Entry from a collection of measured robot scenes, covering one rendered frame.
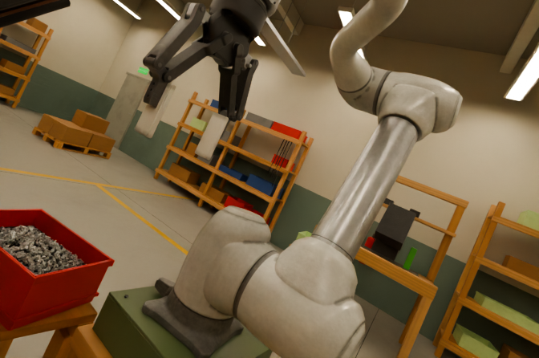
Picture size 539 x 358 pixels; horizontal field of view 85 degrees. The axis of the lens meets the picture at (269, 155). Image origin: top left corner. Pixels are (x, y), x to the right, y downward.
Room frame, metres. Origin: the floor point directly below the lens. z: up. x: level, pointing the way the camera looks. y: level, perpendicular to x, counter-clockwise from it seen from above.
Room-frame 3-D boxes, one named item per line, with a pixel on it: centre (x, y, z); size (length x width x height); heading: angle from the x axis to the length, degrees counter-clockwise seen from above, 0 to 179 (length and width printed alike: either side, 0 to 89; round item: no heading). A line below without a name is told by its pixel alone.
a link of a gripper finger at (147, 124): (0.36, 0.15, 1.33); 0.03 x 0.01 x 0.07; 57
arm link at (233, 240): (0.69, -0.01, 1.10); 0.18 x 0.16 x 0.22; 60
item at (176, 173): (6.30, 0.78, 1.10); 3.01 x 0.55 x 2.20; 61
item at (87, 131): (6.23, 3.80, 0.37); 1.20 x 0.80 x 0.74; 159
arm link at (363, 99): (0.89, -0.17, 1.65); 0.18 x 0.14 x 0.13; 150
